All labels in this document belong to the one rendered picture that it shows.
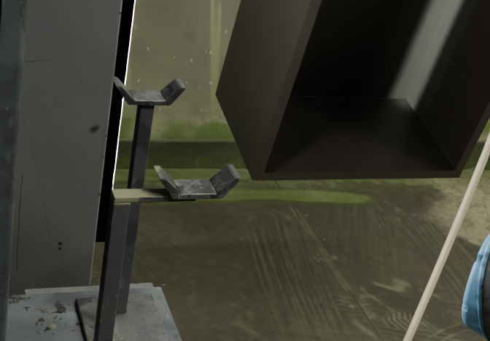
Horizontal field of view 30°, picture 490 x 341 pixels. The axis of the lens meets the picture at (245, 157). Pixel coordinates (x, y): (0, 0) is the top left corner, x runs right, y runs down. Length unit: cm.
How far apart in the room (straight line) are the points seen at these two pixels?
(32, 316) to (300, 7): 106
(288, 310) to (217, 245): 34
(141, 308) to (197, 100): 192
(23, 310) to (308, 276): 159
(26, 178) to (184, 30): 168
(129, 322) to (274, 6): 113
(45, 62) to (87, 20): 9
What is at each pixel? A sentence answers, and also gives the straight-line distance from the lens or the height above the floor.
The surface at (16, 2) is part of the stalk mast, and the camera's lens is 82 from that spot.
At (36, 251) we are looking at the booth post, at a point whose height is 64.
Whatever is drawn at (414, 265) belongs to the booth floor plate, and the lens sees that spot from 288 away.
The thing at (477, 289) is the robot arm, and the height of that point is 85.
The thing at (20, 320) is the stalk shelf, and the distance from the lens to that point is 117.
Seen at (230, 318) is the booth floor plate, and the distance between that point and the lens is 246.
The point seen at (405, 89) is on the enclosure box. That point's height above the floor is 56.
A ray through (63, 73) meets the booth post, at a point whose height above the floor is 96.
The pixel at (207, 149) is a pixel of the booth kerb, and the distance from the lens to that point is 306.
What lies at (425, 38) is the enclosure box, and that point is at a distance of 263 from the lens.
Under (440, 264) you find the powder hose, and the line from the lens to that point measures 193.
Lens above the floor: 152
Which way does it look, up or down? 27 degrees down
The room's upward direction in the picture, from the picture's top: 11 degrees clockwise
